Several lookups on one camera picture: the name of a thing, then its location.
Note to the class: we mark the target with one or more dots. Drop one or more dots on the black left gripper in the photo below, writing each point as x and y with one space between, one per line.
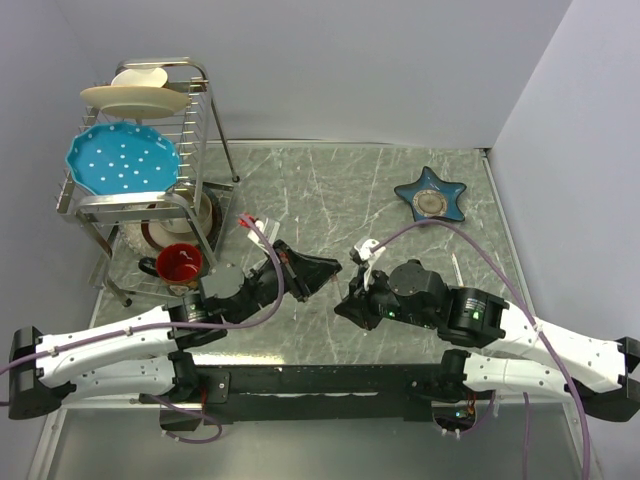
306 276

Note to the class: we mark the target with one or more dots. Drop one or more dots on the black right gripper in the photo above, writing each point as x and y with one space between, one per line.
358 306

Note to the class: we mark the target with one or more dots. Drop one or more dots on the white orange pen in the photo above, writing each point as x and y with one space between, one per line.
337 282

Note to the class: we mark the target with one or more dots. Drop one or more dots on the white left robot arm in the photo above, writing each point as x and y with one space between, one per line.
148 354

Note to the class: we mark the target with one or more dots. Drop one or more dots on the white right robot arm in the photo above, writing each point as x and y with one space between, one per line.
498 347

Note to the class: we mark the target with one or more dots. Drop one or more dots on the red mug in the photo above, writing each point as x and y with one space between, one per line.
177 266

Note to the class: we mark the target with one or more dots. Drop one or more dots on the blue star-shaped dish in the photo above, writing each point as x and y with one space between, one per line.
431 197

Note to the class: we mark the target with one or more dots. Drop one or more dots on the white bowl brown rim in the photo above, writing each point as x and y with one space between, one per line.
160 234

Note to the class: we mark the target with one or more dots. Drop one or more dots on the metal dish rack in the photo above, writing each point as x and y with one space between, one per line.
113 222

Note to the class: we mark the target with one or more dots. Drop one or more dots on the blue polka dot plate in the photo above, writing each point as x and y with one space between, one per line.
122 158

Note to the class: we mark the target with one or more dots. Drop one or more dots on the small cream plate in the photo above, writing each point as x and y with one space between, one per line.
147 77

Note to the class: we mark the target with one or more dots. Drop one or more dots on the large cream plate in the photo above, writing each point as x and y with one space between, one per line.
135 102

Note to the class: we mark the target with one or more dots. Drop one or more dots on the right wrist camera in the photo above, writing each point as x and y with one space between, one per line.
365 254

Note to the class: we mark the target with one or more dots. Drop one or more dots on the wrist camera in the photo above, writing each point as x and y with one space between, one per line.
260 231
365 254

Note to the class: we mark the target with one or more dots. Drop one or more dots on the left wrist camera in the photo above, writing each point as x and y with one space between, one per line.
260 231

